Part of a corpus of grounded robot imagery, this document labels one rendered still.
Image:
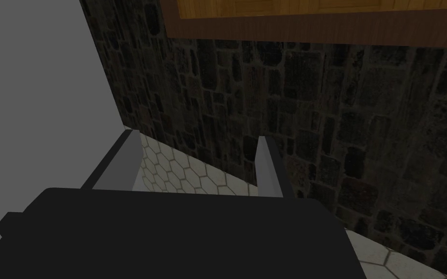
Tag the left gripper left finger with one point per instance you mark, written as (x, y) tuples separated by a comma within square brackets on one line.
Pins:
[(120, 162)]

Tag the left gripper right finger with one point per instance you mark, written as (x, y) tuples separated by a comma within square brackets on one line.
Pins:
[(268, 170)]

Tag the brown wooden cupboard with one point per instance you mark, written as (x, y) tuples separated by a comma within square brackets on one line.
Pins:
[(316, 23)]

